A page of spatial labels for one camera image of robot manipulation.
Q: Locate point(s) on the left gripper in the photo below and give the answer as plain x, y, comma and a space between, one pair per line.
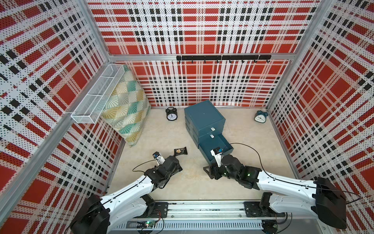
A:
176, 168

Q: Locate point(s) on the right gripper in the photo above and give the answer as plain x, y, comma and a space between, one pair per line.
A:
215, 170

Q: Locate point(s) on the black cookie packet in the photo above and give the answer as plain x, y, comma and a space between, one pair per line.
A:
180, 151

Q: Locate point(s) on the teal bottom drawer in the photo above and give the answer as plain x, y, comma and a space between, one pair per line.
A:
208, 143

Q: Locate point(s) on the teal drawer cabinet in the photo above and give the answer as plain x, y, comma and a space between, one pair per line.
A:
205, 125

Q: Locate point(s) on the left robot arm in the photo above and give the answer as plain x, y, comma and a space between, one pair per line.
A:
100, 215

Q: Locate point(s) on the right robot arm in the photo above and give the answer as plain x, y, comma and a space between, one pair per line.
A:
319, 199

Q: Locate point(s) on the black alarm clock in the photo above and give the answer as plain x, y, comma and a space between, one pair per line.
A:
171, 114

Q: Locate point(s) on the patterned pillow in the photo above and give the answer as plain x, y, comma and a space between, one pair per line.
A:
127, 108

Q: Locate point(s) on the teal alarm clock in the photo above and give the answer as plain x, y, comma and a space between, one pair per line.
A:
261, 116

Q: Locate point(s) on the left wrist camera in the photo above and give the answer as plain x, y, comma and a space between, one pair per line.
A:
159, 158

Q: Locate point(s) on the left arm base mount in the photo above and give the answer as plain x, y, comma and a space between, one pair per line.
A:
154, 209

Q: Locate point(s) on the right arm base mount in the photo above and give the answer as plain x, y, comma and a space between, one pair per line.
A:
261, 208

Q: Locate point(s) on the white wire basket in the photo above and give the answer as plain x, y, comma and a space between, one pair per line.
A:
90, 108

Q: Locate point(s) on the black hook rail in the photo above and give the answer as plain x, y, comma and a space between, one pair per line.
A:
267, 58

